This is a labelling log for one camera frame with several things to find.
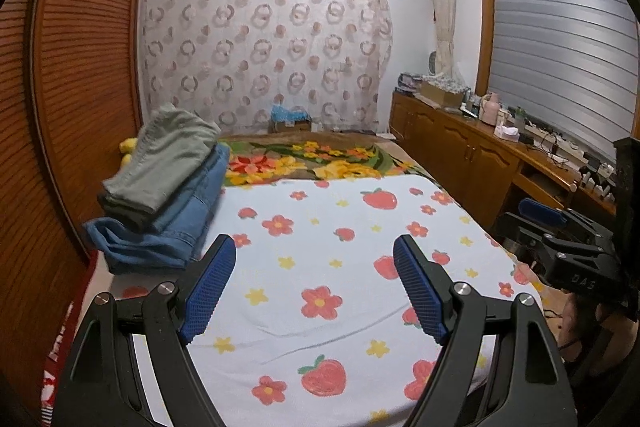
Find grey-green pants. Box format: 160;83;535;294
103;103;221;215

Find person's right hand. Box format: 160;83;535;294
558;294;639;366

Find wooden sideboard cabinet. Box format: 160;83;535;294
390;92;615;232

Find folded blue jeans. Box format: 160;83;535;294
84;143;230;274

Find white tissue box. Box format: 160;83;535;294
494;125;520;142

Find folded black garment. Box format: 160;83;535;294
98;191;154;232

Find white fruit-print bed sheet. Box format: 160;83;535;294
106;174;544;427

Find floral blanket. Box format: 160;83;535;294
221;132;428;187

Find pink kettle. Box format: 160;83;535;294
480;92;500;127

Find cardboard box on cabinet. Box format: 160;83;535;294
419;75;469;108

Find yellow plush toy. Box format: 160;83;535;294
119;138;137;168

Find blue item at headboard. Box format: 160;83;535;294
268;106;312;134

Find grey window blind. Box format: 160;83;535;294
488;0;639;160

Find pink circle-pattern curtain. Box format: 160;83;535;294
139;0;393;134

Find brown louvered wardrobe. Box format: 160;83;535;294
1;0;141;411

